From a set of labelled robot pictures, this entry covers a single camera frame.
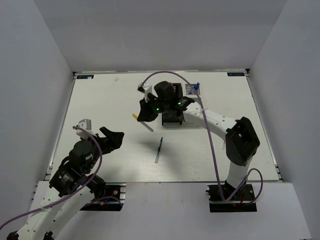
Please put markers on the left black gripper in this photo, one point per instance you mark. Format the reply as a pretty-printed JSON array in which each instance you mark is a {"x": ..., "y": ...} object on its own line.
[{"x": 113, "y": 140}]

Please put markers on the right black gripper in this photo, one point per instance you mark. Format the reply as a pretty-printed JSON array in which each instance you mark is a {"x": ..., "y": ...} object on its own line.
[{"x": 146, "y": 114}]

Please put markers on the yellow cap marker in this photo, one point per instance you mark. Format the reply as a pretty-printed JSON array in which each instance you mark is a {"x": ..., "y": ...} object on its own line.
[{"x": 143, "y": 123}]

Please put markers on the blue cap spray bottle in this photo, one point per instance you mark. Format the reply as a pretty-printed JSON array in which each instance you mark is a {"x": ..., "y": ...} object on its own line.
[{"x": 195, "y": 89}]

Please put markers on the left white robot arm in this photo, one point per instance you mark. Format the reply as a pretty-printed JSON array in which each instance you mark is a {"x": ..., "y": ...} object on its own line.
[{"x": 73, "y": 186}]

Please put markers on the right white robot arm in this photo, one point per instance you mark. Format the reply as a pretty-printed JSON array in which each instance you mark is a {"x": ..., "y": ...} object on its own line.
[{"x": 239, "y": 135}]

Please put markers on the black mesh organizer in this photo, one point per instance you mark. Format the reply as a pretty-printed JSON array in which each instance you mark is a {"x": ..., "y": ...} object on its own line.
[{"x": 169, "y": 116}]

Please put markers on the green gel pen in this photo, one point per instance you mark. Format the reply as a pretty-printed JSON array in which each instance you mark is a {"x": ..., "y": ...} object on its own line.
[{"x": 158, "y": 151}]

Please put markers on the white mesh organizer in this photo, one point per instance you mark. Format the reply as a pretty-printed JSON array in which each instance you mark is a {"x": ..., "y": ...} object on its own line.
[{"x": 200, "y": 99}]

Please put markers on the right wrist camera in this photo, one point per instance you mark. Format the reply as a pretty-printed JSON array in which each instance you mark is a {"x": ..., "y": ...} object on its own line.
[{"x": 146, "y": 89}]

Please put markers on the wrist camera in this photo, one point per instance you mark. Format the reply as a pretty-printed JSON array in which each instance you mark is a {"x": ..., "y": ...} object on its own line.
[
  {"x": 146, "y": 89},
  {"x": 83, "y": 128}
]

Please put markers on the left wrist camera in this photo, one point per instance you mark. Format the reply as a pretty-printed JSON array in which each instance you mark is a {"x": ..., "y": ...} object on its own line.
[{"x": 83, "y": 128}]

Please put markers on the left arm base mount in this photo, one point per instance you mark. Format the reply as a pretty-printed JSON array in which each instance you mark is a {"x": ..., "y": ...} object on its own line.
[{"x": 111, "y": 199}]

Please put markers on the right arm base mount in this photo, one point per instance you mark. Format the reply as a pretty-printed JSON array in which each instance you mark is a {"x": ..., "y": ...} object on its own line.
[{"x": 239, "y": 203}]

